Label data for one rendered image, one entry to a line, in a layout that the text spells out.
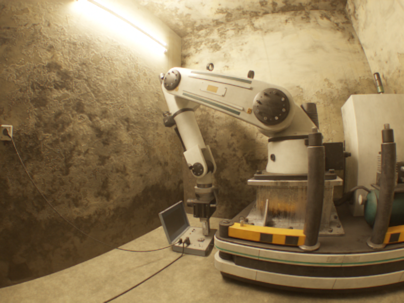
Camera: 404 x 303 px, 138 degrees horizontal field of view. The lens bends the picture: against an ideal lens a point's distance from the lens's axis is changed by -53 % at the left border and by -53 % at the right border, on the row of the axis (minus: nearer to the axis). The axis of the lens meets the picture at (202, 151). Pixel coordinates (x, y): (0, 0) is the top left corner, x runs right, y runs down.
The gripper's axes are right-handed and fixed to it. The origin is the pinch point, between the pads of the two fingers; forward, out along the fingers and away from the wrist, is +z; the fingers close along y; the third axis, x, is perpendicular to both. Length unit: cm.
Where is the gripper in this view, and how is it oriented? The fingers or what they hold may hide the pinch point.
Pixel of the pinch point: (206, 230)
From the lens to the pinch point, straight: 147.8
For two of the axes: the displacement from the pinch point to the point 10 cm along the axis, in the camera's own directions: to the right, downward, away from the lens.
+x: -9.5, 0.4, 3.2
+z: 0.4, 10.0, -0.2
